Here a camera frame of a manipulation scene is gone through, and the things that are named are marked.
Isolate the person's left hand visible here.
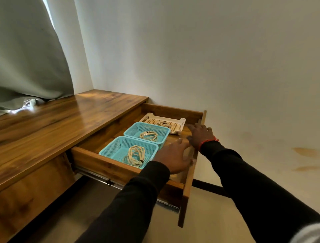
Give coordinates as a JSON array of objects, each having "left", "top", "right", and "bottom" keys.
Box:
[{"left": 153, "top": 138, "right": 193, "bottom": 175}]

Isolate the person's right hand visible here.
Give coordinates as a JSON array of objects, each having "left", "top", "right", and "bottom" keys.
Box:
[{"left": 187, "top": 123, "right": 217, "bottom": 151}]

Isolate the beige plastic basket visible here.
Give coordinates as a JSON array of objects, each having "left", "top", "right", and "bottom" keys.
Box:
[{"left": 139, "top": 112, "right": 187, "bottom": 136}]

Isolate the blue plastic basket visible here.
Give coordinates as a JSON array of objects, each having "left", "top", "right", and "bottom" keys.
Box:
[
  {"left": 99, "top": 136, "right": 159, "bottom": 170},
  {"left": 124, "top": 122, "right": 171, "bottom": 150}
]

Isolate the wooden drawer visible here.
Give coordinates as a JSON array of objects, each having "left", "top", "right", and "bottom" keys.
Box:
[{"left": 71, "top": 102, "right": 207, "bottom": 228}]

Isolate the person's right forearm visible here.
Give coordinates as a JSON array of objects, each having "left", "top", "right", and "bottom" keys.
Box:
[{"left": 200, "top": 141, "right": 320, "bottom": 243}]

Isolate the person's left forearm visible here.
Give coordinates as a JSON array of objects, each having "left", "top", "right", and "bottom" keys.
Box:
[{"left": 75, "top": 161, "right": 171, "bottom": 243}]

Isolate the wooden cabinet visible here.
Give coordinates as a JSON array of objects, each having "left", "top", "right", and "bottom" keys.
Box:
[{"left": 0, "top": 89, "right": 149, "bottom": 243}]

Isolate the grey-green curtain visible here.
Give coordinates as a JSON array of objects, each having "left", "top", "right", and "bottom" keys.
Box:
[{"left": 0, "top": 0, "right": 75, "bottom": 116}]

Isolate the red braided bracelet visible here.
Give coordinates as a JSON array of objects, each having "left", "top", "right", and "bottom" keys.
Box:
[{"left": 198, "top": 136, "right": 220, "bottom": 152}]

